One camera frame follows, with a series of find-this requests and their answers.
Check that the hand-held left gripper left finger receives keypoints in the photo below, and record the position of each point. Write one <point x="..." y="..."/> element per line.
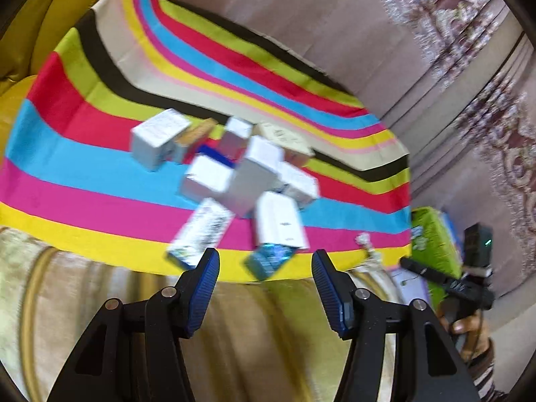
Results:
<point x="201" y="297"/>

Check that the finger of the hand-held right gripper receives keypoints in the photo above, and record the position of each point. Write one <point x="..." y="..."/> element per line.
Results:
<point x="421" y="269"/>

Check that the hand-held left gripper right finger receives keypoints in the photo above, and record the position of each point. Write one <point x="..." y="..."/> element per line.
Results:
<point x="331" y="297"/>

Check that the white lavender-rimmed storage box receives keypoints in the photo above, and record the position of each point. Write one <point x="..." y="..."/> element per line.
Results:
<point x="412" y="287"/>

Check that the white box with printed side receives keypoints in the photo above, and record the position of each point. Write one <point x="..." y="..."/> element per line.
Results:
<point x="201" y="228"/>

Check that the teal box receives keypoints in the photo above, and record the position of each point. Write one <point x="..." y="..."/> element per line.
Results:
<point x="268" y="261"/>

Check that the tall white box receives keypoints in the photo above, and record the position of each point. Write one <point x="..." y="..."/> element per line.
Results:
<point x="255" y="176"/>

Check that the dark blue box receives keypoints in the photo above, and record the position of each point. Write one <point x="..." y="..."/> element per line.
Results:
<point x="220" y="160"/>

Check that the silver white box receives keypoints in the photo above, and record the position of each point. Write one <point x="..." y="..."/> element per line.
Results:
<point x="234" y="138"/>

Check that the gold box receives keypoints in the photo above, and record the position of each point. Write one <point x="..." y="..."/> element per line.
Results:
<point x="197" y="134"/>

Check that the cream box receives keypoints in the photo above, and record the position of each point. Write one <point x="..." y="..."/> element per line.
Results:
<point x="284" y="136"/>

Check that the person's right forearm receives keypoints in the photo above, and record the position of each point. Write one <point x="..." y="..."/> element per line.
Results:
<point x="483" y="368"/>

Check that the person's right hand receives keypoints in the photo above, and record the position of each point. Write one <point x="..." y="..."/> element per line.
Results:
<point x="467" y="324"/>

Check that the beige striped tasselled blanket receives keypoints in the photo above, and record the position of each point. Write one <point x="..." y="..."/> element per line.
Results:
<point x="259" y="343"/>

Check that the striped colourful tablecloth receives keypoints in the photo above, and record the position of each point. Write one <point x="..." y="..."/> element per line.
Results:
<point x="83" y="155"/>

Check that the beige patterned curtain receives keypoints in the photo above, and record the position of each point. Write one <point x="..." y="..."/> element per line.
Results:
<point x="335" y="16"/>

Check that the yellow leather sofa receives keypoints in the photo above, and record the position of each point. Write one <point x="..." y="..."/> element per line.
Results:
<point x="25" y="29"/>

